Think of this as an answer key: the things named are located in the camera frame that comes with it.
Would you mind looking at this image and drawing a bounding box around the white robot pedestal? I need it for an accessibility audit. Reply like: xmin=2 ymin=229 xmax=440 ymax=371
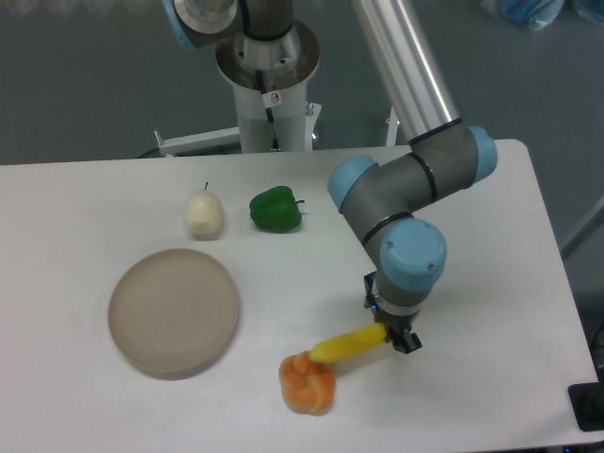
xmin=216 ymin=20 xmax=320 ymax=153

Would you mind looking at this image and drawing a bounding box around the white metal bracket left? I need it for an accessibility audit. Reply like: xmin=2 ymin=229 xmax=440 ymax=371
xmin=154 ymin=126 xmax=240 ymax=157

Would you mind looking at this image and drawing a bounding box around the white metal bracket right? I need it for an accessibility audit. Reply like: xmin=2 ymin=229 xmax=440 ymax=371
xmin=384 ymin=108 xmax=399 ymax=147

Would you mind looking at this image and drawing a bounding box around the green bell pepper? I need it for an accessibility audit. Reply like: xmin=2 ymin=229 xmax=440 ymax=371
xmin=248 ymin=186 xmax=304 ymax=233

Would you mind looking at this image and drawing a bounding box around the black cable on pedestal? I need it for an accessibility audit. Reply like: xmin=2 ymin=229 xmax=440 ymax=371
xmin=254 ymin=69 xmax=283 ymax=153

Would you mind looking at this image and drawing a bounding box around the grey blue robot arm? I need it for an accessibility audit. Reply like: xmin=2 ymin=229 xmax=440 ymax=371
xmin=164 ymin=1 xmax=497 ymax=353

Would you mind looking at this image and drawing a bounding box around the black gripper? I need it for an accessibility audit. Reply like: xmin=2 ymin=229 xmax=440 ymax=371
xmin=363 ymin=272 xmax=421 ymax=353

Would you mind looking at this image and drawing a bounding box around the beige round plate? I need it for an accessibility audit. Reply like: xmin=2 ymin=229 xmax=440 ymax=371
xmin=108 ymin=248 xmax=240 ymax=380

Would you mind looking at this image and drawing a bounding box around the blue plastic bag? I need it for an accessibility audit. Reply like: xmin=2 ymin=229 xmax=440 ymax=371
xmin=497 ymin=0 xmax=564 ymax=30

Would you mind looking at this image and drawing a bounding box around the yellow banana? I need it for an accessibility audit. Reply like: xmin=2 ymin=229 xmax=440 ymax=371
xmin=309 ymin=322 xmax=387 ymax=363

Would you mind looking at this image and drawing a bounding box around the white metal bracket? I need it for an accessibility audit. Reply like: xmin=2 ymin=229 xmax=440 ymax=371
xmin=384 ymin=108 xmax=399 ymax=147
xmin=154 ymin=126 xmax=240 ymax=157

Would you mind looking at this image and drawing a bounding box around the white pear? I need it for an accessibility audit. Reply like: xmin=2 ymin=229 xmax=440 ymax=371
xmin=183 ymin=182 xmax=225 ymax=241

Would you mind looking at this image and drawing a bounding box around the black box at edge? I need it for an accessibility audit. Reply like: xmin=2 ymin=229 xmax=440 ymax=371
xmin=568 ymin=382 xmax=603 ymax=432

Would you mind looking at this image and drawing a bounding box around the orange knotted bread roll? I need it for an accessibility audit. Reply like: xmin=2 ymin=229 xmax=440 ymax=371
xmin=278 ymin=351 xmax=336 ymax=415

